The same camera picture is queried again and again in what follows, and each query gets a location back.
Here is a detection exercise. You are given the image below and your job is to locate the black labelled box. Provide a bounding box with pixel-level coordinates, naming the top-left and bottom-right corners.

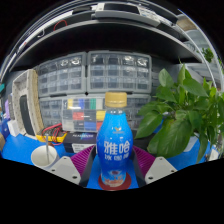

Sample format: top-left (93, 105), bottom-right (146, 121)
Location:
top-left (63, 131), bottom-right (99, 154)

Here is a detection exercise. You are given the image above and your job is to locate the white perforated tray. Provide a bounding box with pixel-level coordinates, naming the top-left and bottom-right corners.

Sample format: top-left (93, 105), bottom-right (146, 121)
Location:
top-left (12, 68), bottom-right (45, 138)

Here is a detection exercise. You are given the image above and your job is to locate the white shelf unit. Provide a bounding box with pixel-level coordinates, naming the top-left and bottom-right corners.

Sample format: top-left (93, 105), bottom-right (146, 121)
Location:
top-left (176, 14), bottom-right (224, 88)

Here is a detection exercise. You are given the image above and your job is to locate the black zip case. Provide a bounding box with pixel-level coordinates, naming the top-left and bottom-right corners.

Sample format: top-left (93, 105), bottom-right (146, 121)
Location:
top-left (18, 94), bottom-right (35, 136)

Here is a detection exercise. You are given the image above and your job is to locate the yellow multimeter with leads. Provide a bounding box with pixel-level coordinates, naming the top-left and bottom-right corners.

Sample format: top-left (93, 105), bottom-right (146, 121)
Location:
top-left (35, 123), bottom-right (68, 145)

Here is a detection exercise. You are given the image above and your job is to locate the blue drink bottle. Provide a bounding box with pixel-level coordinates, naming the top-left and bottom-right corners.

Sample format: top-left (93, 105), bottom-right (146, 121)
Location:
top-left (96, 91), bottom-right (134, 188)

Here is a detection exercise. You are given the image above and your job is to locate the black workbench shelf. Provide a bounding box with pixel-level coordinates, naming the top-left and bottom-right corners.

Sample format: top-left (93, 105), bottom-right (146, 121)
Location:
top-left (9, 18), bottom-right (204, 73)

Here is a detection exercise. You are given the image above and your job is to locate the white paper cup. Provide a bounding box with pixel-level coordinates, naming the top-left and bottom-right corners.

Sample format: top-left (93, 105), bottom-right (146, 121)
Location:
top-left (30, 144), bottom-right (60, 170)

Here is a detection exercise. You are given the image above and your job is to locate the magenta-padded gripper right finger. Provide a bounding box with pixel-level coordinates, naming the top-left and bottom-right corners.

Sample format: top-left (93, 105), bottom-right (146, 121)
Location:
top-left (132, 145), bottom-right (180, 188)

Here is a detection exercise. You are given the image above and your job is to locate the clear box with colourful parts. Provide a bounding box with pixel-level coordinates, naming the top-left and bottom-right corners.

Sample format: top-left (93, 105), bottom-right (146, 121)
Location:
top-left (61, 97), bottom-right (108, 133)

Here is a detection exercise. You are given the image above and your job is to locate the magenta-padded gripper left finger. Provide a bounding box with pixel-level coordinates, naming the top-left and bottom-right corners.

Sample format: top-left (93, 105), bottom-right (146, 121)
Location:
top-left (46, 144), bottom-right (98, 188)

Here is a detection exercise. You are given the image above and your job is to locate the green potted plant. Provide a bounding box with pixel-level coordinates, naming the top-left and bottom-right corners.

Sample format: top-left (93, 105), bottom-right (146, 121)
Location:
top-left (134, 63), bottom-right (224, 164)

